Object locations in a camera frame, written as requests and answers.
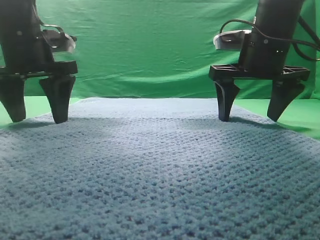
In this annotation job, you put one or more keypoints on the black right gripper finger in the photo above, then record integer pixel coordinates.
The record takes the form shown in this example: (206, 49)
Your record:
(282, 94)
(226, 91)

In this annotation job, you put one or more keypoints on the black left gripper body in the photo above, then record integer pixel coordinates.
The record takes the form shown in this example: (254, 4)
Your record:
(23, 47)

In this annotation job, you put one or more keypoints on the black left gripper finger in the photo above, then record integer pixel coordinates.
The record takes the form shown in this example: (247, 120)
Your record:
(58, 91)
(12, 97)

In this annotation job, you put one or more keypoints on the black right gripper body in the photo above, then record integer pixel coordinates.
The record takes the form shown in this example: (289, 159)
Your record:
(264, 51)

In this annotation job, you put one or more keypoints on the blue waffle-weave towel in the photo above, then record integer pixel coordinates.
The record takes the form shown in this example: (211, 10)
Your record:
(157, 169)

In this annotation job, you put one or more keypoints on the green backdrop cloth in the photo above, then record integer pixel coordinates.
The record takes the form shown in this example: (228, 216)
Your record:
(146, 48)

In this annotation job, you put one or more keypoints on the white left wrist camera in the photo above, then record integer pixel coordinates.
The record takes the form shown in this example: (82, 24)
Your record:
(57, 39)

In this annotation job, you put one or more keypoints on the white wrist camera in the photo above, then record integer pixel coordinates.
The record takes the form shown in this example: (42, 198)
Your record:
(230, 40)
(57, 39)

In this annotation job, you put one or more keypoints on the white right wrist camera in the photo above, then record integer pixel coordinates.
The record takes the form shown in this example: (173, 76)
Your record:
(230, 40)

